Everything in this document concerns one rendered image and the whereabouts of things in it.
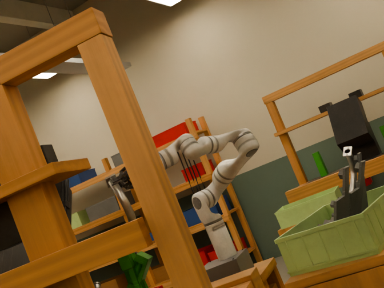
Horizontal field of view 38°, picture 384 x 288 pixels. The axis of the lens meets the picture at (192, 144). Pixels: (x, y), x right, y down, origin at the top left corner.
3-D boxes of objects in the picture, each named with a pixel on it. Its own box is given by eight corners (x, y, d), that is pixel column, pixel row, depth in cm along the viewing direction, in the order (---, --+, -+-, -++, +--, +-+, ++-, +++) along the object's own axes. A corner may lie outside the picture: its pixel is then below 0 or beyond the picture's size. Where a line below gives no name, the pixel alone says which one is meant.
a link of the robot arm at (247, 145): (265, 144, 230) (238, 179, 248) (254, 127, 234) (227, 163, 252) (249, 148, 225) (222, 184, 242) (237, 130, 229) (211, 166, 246)
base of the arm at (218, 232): (221, 258, 264) (207, 224, 266) (239, 251, 262) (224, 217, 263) (216, 262, 255) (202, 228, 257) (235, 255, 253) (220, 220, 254)
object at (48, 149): (24, 178, 201) (18, 159, 201) (59, 162, 197) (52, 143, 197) (13, 179, 194) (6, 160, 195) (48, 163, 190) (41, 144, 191)
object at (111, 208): (252, 274, 720) (187, 118, 737) (78, 329, 847) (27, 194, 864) (264, 262, 769) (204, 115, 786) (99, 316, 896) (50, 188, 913)
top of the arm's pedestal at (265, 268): (218, 284, 278) (215, 277, 278) (277, 264, 268) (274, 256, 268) (198, 306, 248) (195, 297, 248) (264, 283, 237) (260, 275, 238)
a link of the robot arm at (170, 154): (154, 145, 208) (166, 162, 204) (190, 127, 213) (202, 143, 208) (156, 155, 214) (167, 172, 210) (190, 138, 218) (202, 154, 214)
